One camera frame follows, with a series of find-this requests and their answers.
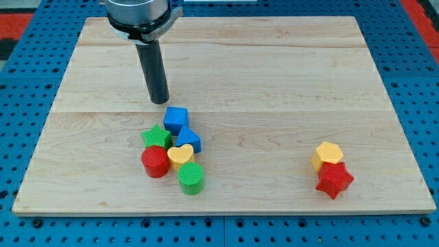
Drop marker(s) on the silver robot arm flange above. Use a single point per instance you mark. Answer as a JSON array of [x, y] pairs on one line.
[[141, 21]]

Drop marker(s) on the green star block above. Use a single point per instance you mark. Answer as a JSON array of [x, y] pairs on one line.
[[157, 136]]

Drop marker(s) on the yellow hexagon block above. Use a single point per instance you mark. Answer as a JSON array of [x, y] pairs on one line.
[[326, 152]]

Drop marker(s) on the red star block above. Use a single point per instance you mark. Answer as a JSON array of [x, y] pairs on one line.
[[334, 178]]

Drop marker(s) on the blue triangle block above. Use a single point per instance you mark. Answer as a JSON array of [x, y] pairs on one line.
[[188, 136]]

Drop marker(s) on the blue cube block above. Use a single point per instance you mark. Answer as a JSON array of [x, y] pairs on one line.
[[175, 118]]

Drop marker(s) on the yellow heart block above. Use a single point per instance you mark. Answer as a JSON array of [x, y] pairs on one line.
[[178, 156]]

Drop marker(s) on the wooden board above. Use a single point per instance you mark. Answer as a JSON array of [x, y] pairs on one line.
[[262, 93]]

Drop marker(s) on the green cylinder block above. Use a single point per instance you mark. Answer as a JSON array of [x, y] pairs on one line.
[[191, 178]]

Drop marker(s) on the red cylinder block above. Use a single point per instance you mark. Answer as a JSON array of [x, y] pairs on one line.
[[155, 161]]

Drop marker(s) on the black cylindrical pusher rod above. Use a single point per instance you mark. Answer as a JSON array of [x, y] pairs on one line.
[[153, 69]]

